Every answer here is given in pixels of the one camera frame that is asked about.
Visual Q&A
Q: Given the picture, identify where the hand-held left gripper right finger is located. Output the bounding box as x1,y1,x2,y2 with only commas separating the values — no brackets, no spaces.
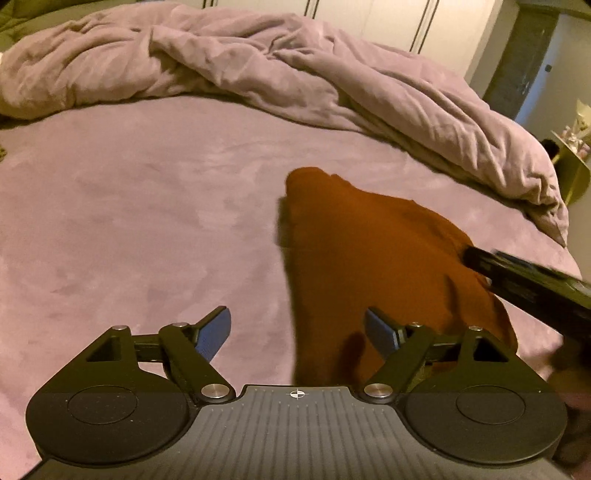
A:
362,308,509,405

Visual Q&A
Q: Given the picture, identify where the orange small garment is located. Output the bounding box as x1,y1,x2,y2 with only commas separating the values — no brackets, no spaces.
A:
276,167,519,387

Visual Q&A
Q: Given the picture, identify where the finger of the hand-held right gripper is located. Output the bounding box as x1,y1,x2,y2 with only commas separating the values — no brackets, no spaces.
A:
462,246,585,298

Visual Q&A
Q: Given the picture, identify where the crumpled purple duvet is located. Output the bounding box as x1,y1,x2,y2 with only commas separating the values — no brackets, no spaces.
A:
0,2,570,247

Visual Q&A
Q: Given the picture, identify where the olive green pillow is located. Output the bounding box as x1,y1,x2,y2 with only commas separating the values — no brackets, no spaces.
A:
0,0,100,40

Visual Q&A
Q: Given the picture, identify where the white wardrobe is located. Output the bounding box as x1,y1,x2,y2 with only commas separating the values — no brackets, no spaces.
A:
201,0,496,85

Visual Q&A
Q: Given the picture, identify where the green round side table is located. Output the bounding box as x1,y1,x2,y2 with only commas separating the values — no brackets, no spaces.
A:
550,130,591,207

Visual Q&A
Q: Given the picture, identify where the pale decoration on side table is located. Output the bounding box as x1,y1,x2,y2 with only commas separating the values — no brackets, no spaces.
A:
560,98,591,160

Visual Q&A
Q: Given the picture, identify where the person's right forearm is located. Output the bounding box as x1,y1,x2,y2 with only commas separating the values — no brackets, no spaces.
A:
547,335,591,464

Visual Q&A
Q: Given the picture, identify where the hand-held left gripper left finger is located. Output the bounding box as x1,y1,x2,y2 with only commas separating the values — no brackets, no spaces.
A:
85,305,237,405

